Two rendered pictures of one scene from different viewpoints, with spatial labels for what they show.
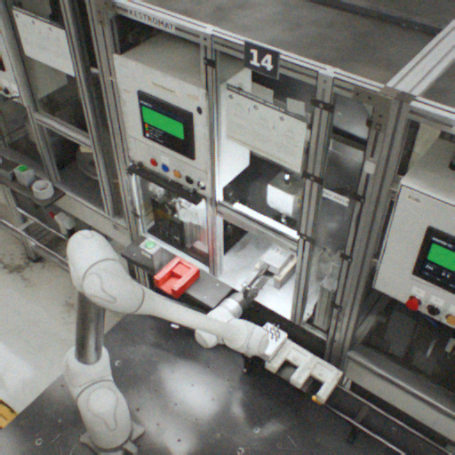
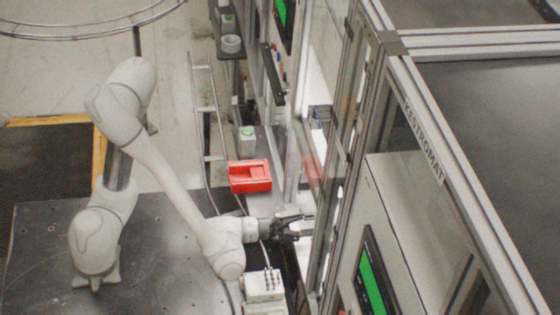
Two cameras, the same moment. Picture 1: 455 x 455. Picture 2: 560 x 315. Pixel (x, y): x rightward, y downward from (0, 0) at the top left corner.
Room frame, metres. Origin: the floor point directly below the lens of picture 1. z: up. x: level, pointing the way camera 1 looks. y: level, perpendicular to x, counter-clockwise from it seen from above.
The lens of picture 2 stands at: (0.32, -0.96, 2.73)
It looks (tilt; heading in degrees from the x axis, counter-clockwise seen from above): 44 degrees down; 40
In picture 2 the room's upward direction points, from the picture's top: 5 degrees clockwise
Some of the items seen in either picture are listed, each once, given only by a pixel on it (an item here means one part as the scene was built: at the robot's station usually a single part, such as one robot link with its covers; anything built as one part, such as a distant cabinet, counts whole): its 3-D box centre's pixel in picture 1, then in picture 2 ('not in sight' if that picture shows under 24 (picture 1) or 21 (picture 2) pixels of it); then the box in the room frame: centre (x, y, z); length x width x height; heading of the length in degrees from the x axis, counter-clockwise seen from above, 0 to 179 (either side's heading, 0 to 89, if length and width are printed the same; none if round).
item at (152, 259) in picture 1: (152, 253); (248, 142); (1.72, 0.35, 0.97); 0.08 x 0.08 x 0.12; 54
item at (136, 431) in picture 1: (115, 435); (96, 266); (1.01, 0.45, 0.71); 0.22 x 0.18 x 0.06; 54
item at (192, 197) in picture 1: (164, 181); (273, 70); (1.74, 0.27, 1.37); 0.36 x 0.04 x 0.04; 54
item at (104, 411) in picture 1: (105, 412); (92, 237); (1.03, 0.47, 0.85); 0.18 x 0.16 x 0.22; 31
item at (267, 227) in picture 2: (241, 298); (270, 227); (1.44, -0.03, 1.01); 0.09 x 0.07 x 0.08; 143
